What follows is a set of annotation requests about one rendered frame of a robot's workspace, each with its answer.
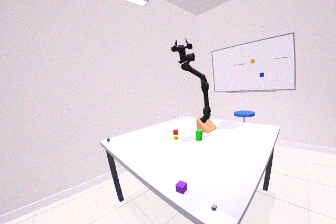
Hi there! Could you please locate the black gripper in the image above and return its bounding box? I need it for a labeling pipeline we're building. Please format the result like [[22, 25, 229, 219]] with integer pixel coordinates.
[[171, 40, 192, 55]]

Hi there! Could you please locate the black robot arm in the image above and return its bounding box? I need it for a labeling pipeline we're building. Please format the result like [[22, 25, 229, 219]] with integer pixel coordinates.
[[176, 45, 211, 123]]

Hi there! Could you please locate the purple cube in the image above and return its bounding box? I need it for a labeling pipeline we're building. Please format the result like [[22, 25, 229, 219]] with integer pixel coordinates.
[[176, 180, 187, 194]]

